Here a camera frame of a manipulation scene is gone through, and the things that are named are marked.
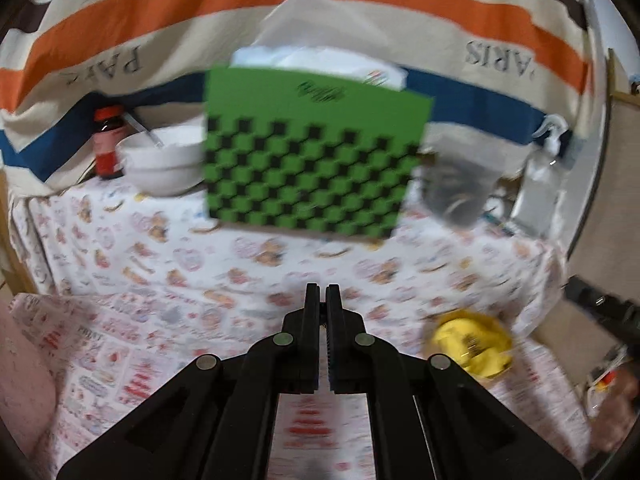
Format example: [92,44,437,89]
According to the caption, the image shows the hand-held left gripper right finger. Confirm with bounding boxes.
[325,284,583,480]

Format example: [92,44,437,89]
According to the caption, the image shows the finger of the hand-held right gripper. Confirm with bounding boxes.
[564,276,640,323]

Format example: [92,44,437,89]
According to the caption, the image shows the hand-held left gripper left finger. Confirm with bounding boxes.
[57,283,321,480]

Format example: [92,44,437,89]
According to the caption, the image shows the gold jewelry box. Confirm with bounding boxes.
[425,310,516,381]

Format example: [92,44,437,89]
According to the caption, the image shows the person's right hand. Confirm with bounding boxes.
[590,365,640,453]

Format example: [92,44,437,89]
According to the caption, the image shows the pens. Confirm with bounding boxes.
[482,212,517,237]

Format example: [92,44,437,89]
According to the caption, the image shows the clear spray bottle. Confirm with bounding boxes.
[510,114,576,239]

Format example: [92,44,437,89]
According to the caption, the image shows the yellow cloth lining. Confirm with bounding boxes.
[432,312,512,379]

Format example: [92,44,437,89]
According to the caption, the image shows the cardboard box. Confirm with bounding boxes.
[570,50,640,341]

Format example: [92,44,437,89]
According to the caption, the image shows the green checkered box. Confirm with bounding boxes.
[201,65,435,247]

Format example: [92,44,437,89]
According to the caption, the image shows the strawberry print cloth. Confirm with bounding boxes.
[10,290,596,480]

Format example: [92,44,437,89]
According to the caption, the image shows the clear plastic container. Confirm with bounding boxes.
[420,132,506,229]

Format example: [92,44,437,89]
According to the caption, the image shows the bear print tablecloth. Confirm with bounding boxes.
[10,175,572,333]

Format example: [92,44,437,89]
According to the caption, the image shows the white ceramic bowl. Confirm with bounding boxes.
[116,126,207,198]

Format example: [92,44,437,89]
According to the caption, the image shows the metal spoon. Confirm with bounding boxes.
[122,112,166,150]

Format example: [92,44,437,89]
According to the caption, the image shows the white tissue pack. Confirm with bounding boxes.
[230,0,409,92]

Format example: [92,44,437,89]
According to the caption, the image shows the pink floral bedsheet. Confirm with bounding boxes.
[0,300,66,461]

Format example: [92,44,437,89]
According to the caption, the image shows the striped printed blanket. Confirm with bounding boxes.
[0,0,601,196]

